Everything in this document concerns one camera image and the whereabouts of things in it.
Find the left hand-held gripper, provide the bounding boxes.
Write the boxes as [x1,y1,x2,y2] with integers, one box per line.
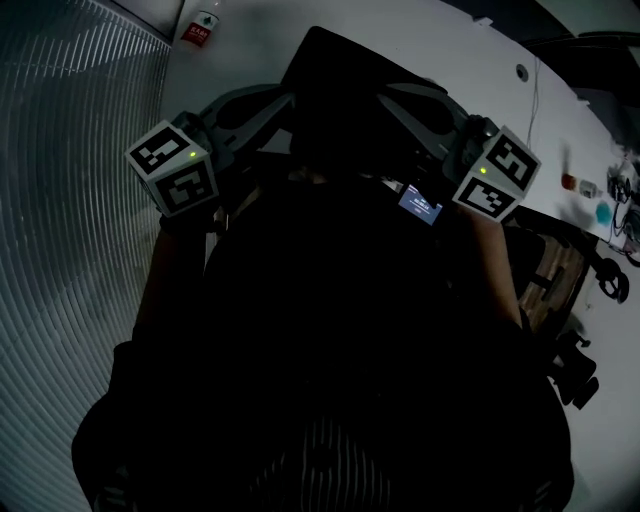
[124,83,296,219]

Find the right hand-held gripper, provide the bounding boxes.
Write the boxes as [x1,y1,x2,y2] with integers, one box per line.
[377,82,542,224]

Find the black desk mat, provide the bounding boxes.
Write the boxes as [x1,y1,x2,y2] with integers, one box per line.
[279,25,447,162]

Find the person's right forearm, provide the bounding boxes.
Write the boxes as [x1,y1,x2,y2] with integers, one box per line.
[457,203,525,329]

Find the person's left forearm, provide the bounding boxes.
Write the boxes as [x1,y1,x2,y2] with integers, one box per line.
[132,214,224,346]

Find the small device with lit screen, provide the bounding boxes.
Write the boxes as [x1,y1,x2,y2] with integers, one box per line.
[397,183,444,227]

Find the brown wooden chair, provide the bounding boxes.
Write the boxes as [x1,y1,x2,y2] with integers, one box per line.
[509,207,599,334]

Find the black headphones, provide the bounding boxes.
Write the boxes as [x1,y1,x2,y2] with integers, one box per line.
[592,255,631,305]

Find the black clamp device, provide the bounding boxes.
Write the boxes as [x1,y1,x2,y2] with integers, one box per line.
[547,329,600,412]

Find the red and white wall sign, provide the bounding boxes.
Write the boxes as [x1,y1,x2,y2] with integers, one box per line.
[178,8,222,49]

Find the thin white cable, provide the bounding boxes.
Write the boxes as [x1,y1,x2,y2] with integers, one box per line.
[526,56,545,154]

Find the tangle of black cables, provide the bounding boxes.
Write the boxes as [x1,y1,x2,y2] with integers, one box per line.
[605,157,640,269]

